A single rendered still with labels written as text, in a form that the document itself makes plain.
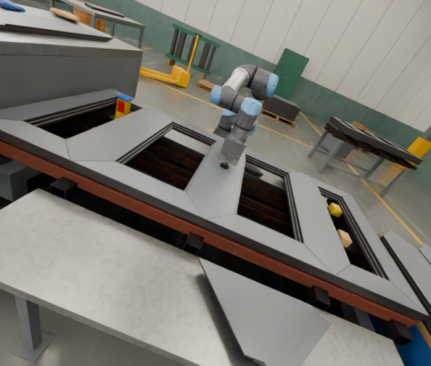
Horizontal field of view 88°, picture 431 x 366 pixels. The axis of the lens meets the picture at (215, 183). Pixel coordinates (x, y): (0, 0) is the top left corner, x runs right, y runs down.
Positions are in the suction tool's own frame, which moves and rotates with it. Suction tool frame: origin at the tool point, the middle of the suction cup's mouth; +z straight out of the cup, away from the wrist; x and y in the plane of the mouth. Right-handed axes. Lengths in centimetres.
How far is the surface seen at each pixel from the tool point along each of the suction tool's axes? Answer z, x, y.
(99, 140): 0, -14, -49
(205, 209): -0.3, -32.2, -5.3
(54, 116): 1, -6, -70
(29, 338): 73, -52, -51
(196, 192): -0.3, -24.4, -9.3
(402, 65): -221, 971, 662
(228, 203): -0.3, -24.8, 2.9
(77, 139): 0, -18, -55
